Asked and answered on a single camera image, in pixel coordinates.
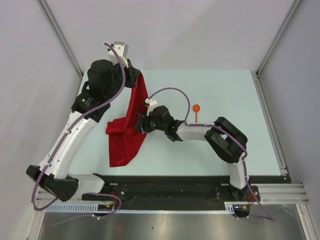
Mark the white slotted cable duct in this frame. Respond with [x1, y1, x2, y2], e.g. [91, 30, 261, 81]
[46, 201, 252, 215]

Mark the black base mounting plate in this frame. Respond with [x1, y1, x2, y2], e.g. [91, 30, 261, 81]
[82, 175, 292, 211]

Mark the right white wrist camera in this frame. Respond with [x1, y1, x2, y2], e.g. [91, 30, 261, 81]
[144, 98, 158, 116]

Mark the aluminium rail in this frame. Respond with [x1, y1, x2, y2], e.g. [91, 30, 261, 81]
[251, 71, 290, 176]
[34, 182, 307, 203]

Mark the left aluminium frame post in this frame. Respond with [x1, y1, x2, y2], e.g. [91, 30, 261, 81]
[36, 0, 84, 78]

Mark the right aluminium frame post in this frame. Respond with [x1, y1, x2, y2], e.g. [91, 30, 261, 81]
[255, 0, 304, 77]

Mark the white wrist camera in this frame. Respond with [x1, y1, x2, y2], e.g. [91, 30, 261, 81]
[103, 41, 129, 67]
[144, 98, 158, 116]

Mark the orange plastic spoon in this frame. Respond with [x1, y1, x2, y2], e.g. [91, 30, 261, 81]
[192, 104, 201, 123]

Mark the front aluminium rail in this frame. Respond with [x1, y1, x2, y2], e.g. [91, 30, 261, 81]
[34, 182, 307, 203]

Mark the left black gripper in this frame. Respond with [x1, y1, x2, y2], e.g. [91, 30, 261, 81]
[105, 58, 140, 100]

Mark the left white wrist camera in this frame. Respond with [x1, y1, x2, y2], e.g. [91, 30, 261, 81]
[103, 41, 129, 67]

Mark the red cloth napkin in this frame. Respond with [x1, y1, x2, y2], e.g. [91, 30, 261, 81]
[105, 74, 148, 168]

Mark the aluminium frame post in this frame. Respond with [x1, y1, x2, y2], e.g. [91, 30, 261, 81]
[36, 0, 84, 78]
[255, 0, 304, 77]

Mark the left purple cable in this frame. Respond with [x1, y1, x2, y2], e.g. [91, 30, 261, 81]
[31, 42, 127, 227]

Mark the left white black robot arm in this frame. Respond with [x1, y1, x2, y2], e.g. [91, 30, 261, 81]
[26, 59, 141, 202]

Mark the purple cable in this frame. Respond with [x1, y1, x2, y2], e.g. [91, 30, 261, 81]
[147, 87, 276, 222]
[31, 42, 127, 227]

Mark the right side aluminium rail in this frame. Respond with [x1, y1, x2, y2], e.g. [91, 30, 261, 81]
[251, 71, 290, 176]

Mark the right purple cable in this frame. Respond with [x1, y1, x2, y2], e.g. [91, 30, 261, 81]
[147, 87, 276, 222]

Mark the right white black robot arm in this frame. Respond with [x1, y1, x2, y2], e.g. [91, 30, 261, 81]
[134, 105, 249, 201]

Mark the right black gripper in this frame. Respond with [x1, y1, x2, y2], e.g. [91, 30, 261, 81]
[134, 110, 167, 134]

